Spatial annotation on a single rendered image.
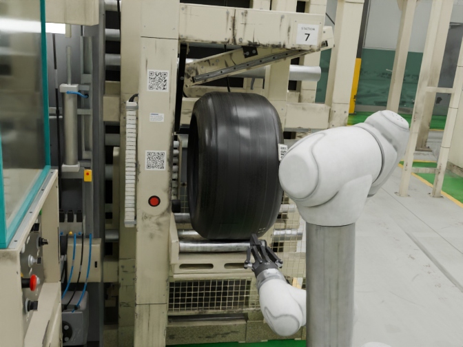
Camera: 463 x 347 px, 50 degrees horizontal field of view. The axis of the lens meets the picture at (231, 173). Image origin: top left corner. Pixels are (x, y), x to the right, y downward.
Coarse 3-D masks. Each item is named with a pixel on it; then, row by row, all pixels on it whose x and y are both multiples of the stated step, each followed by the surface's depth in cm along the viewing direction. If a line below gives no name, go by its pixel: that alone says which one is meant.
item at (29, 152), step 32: (0, 0) 93; (32, 0) 122; (0, 32) 93; (32, 32) 123; (0, 64) 94; (32, 64) 123; (0, 96) 94; (32, 96) 124; (0, 128) 92; (32, 128) 125; (0, 160) 93; (32, 160) 125; (0, 192) 94; (32, 192) 125; (0, 224) 96
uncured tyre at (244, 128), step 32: (224, 96) 184; (256, 96) 188; (192, 128) 209; (224, 128) 172; (256, 128) 174; (192, 160) 216; (224, 160) 169; (256, 160) 171; (192, 192) 213; (224, 192) 171; (256, 192) 173; (192, 224) 197; (224, 224) 179; (256, 224) 181
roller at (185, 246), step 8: (184, 240) 190; (192, 240) 190; (200, 240) 191; (208, 240) 191; (216, 240) 192; (224, 240) 192; (232, 240) 193; (240, 240) 194; (248, 240) 194; (264, 240) 196; (184, 248) 188; (192, 248) 189; (200, 248) 189; (208, 248) 190; (216, 248) 191; (224, 248) 191; (232, 248) 192; (240, 248) 192
